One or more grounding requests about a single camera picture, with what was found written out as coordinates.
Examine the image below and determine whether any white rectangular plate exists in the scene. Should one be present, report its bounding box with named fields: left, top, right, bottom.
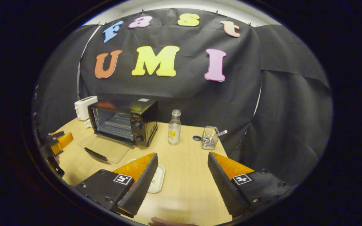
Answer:
left=128, top=159, right=166, bottom=193

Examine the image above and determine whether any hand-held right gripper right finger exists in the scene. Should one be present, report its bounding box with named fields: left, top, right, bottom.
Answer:
left=208, top=152, right=291, bottom=218

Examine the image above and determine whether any black backdrop cloth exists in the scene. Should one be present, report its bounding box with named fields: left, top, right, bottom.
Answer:
left=35, top=8, right=334, bottom=186

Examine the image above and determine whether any white toaster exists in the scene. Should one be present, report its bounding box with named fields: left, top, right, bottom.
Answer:
left=74, top=96, right=98, bottom=121

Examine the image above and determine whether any black electric oven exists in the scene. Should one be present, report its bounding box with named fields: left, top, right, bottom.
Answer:
left=77, top=98, right=158, bottom=164

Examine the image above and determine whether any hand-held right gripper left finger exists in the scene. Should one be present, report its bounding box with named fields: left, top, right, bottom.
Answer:
left=74, top=153, right=159, bottom=218

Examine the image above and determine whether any clear glass bottle yellow label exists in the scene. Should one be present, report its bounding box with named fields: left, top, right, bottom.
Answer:
left=168, top=109, right=182, bottom=145

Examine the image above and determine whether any glass jar with wire basket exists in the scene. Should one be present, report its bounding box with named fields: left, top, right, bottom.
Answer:
left=201, top=126, right=228, bottom=150

